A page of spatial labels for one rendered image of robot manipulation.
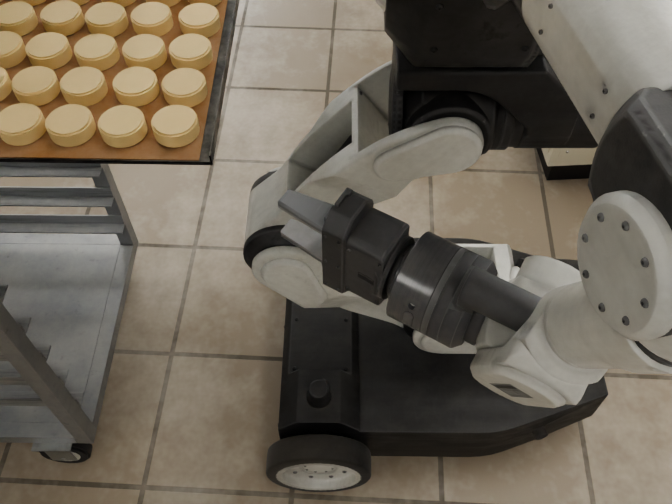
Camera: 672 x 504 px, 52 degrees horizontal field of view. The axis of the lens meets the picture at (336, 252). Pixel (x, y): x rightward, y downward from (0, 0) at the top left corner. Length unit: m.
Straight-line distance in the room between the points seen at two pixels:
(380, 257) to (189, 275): 1.15
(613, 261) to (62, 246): 1.42
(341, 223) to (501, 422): 0.82
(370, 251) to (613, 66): 0.29
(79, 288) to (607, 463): 1.17
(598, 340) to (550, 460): 1.09
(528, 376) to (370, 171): 0.45
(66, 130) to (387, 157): 0.38
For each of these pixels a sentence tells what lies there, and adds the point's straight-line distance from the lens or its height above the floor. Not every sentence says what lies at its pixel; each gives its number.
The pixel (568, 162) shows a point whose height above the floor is 0.10.
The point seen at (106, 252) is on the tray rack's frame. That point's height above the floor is 0.15.
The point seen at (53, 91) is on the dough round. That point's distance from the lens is 0.87.
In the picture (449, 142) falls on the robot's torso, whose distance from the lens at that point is 0.88.
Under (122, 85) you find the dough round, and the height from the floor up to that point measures 0.88.
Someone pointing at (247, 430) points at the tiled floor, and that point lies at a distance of 1.52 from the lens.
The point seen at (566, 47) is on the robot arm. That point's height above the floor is 1.15.
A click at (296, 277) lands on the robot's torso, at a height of 0.50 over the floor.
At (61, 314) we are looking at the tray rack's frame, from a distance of 1.57.
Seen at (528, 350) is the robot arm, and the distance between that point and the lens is 0.54.
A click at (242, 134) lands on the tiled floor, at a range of 2.02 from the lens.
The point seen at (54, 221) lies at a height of 0.24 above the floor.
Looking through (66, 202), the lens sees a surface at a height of 0.32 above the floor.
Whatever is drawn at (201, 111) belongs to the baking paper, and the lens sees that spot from 0.81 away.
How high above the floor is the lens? 1.40
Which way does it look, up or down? 54 degrees down
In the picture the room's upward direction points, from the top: straight up
